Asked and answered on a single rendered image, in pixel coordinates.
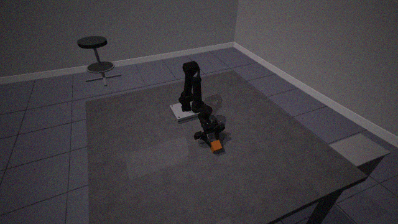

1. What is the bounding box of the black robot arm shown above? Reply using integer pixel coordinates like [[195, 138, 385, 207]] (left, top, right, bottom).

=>
[[178, 61, 218, 131]]

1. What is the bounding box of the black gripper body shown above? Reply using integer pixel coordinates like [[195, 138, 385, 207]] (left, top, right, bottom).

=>
[[194, 119, 225, 140]]

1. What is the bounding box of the orange block with dark square mark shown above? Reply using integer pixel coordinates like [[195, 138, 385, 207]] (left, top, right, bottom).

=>
[[210, 140, 222, 152]]

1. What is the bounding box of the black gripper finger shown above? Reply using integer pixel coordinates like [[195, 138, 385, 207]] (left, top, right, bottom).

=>
[[215, 130, 221, 140], [200, 134, 211, 147]]

